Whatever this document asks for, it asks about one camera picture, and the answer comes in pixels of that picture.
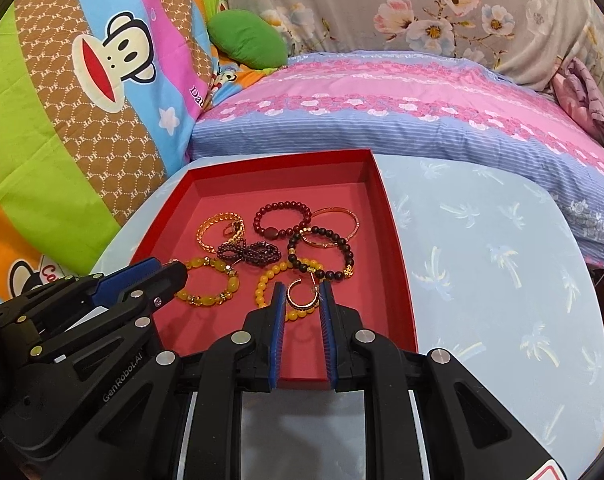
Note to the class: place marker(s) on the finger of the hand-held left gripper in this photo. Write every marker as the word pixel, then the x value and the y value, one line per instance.
pixel 167 282
pixel 124 282

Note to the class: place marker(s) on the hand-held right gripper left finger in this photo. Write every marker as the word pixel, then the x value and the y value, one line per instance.
pixel 277 332

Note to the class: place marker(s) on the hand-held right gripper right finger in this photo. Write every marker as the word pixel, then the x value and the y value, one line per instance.
pixel 329 332

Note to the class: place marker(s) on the gold hoop earring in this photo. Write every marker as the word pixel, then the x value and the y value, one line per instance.
pixel 302 306

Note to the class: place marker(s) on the red cardboard box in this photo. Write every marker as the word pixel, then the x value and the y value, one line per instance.
pixel 376 260

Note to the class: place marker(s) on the thin rose gold bangle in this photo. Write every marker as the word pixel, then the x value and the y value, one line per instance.
pixel 354 225

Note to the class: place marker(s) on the cartoon monkey printed blanket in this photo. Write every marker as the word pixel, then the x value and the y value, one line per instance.
pixel 82 135

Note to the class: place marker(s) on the pink blue striped pillow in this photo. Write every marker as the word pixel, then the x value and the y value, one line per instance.
pixel 406 110

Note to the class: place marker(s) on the green pillow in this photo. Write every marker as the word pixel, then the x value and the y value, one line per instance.
pixel 247 40

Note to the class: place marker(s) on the grey floral pillow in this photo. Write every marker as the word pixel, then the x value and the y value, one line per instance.
pixel 381 0

